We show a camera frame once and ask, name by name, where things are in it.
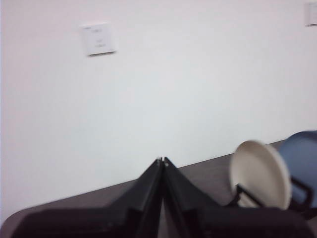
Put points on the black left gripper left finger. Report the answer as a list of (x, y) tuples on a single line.
[(119, 223)]

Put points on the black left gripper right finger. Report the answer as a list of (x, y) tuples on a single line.
[(210, 223)]

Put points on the cream plate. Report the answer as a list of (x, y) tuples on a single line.
[(260, 173)]

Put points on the black plate rack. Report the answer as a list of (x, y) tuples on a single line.
[(301, 186)]

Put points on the blue plate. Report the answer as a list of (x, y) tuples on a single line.
[(302, 161)]

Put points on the white wall socket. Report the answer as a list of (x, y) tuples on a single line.
[(311, 14), (99, 39)]

